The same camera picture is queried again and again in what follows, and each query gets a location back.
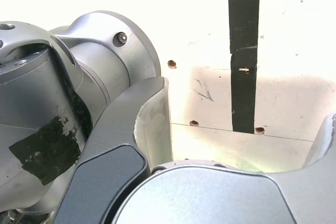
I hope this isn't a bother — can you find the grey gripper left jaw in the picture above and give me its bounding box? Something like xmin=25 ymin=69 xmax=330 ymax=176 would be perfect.
xmin=51 ymin=76 xmax=174 ymax=224

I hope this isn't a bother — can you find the black tape strip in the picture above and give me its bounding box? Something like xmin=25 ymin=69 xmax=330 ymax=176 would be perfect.
xmin=227 ymin=0 xmax=261 ymax=133

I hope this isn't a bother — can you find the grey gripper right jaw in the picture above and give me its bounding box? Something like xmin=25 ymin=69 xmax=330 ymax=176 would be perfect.
xmin=111 ymin=113 xmax=336 ymax=224

